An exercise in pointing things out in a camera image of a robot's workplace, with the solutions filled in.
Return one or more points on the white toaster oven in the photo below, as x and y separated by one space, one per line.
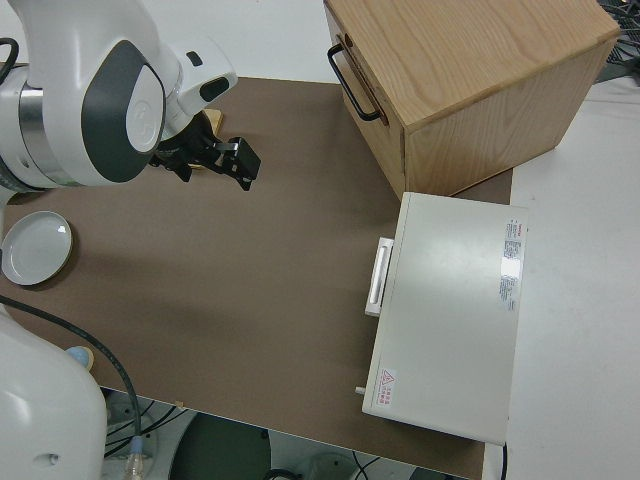
450 310

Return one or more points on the wooden mug tree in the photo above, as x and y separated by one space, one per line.
216 120

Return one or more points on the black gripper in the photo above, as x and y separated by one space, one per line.
197 147

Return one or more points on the gray round plate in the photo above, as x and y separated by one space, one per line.
35 247

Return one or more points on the brown table mat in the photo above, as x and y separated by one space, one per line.
225 275

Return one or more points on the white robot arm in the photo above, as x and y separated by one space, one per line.
65 50

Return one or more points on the dark round floor base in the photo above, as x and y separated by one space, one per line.
220 450

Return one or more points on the light wooden cabinet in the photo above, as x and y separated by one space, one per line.
475 75

